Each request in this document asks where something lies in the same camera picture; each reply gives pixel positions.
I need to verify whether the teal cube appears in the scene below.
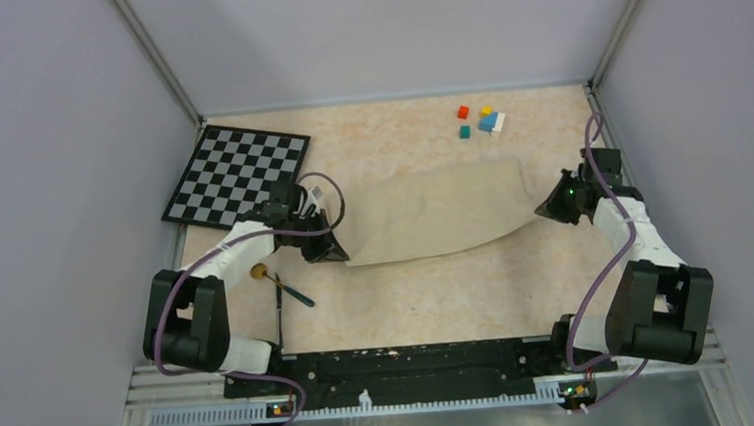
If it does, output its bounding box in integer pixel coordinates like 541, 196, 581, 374
458, 125, 472, 140

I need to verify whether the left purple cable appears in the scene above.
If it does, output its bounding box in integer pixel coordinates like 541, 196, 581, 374
138, 168, 362, 426

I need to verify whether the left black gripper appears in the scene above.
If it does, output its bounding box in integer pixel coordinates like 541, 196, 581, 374
282, 206, 349, 265

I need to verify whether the black grey checkerboard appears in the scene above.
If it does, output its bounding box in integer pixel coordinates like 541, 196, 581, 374
162, 124, 312, 230

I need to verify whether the aluminium frame rail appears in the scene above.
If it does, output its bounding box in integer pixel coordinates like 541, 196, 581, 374
122, 330, 753, 426

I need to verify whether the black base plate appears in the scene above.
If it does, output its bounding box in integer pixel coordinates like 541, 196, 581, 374
221, 330, 620, 419

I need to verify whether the beige cloth napkin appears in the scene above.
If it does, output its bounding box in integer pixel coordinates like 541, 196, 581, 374
324, 157, 553, 267

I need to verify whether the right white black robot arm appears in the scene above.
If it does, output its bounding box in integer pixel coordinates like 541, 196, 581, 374
534, 147, 714, 365

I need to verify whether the red cube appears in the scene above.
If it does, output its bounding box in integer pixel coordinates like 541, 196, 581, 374
456, 105, 470, 120

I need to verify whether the white block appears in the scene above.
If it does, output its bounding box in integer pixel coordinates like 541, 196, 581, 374
490, 111, 506, 137

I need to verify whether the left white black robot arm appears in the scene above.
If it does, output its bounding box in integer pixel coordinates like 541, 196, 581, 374
142, 182, 349, 395

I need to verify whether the blue block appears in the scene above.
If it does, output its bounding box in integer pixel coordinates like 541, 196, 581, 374
478, 113, 492, 134

